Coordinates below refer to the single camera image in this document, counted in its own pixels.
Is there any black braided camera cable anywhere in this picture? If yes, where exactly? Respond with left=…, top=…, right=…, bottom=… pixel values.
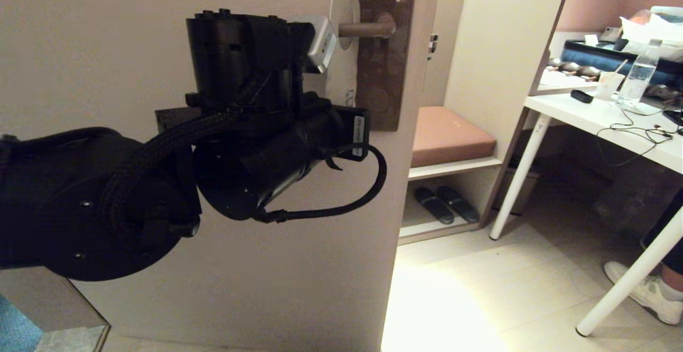
left=255, top=144, right=388, bottom=223

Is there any beige door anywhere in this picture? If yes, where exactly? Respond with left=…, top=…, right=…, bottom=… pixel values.
left=0, top=0, right=443, bottom=352

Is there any do-not-disturb door hanger sign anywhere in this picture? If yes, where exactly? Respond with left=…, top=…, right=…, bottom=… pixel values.
left=328, top=0, right=361, bottom=108

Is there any beige waste bin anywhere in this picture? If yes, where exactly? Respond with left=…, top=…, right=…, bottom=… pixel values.
left=494, top=155, right=537, bottom=215

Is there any leg in black trousers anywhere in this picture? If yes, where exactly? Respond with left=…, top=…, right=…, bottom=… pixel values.
left=643, top=189, right=683, bottom=278

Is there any grey plastic bag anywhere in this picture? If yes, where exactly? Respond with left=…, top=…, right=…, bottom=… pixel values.
left=595, top=171, right=662, bottom=235

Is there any thin black cable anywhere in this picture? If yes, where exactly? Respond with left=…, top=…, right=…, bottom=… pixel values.
left=595, top=104, right=683, bottom=169

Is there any white table with round legs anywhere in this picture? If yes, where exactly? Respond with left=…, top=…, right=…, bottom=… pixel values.
left=490, top=91, right=683, bottom=337

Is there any brown seat cushion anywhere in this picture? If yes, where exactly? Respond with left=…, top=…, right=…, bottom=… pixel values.
left=412, top=107, right=498, bottom=169

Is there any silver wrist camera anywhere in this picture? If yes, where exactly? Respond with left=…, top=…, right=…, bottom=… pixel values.
left=291, top=15, right=338, bottom=74

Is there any white plastic bag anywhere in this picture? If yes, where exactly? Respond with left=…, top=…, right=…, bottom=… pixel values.
left=619, top=6, right=683, bottom=63

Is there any bronze door handle lever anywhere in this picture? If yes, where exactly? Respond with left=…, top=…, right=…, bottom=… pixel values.
left=338, top=13, right=398, bottom=39

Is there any black braided cable sleeve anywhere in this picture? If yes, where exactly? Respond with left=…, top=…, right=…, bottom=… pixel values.
left=101, top=106, right=252, bottom=235

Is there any dark blue bag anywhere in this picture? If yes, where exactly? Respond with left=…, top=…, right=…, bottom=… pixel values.
left=563, top=40, right=683, bottom=85

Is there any brown door lock plate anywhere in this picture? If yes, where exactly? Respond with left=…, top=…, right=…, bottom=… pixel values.
left=353, top=0, right=420, bottom=132

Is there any cream bench cabinet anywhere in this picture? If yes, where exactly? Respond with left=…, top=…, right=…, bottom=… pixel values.
left=398, top=0, right=577, bottom=246

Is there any clear plastic water bottle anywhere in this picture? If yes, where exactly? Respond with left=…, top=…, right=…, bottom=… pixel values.
left=618, top=39, right=662, bottom=108

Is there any white paper cup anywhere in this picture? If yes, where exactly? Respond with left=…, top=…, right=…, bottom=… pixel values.
left=595, top=60, right=629, bottom=102

